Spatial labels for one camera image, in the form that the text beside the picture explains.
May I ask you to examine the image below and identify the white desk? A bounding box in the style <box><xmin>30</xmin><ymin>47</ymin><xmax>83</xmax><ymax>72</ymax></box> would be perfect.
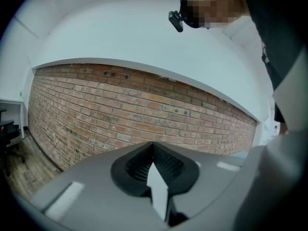
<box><xmin>0</xmin><ymin>98</ymin><xmax>26</xmax><ymax>140</ymax></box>

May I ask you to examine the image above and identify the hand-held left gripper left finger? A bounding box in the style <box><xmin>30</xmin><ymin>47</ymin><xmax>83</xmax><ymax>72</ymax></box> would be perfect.
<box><xmin>30</xmin><ymin>141</ymin><xmax>167</xmax><ymax>231</ymax></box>

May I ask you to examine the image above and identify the black head-mounted camera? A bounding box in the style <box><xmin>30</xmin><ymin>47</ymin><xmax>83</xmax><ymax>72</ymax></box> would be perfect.
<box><xmin>168</xmin><ymin>10</ymin><xmax>185</xmax><ymax>33</ymax></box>

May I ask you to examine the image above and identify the black office chair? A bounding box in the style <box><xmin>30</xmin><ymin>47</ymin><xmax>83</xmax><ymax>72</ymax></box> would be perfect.
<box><xmin>0</xmin><ymin>108</ymin><xmax>26</xmax><ymax>178</ymax></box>

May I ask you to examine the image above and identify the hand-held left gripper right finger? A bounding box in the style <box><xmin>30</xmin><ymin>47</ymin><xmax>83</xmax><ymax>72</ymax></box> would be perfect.
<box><xmin>153</xmin><ymin>141</ymin><xmax>245</xmax><ymax>231</ymax></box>

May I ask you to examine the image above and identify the person's black clothing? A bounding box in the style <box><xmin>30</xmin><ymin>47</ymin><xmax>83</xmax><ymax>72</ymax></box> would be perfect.
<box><xmin>240</xmin><ymin>0</ymin><xmax>308</xmax><ymax>124</ymax></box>

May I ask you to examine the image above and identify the person's head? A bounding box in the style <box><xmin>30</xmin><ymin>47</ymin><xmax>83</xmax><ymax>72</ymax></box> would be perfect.
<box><xmin>179</xmin><ymin>0</ymin><xmax>251</xmax><ymax>30</ymax></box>

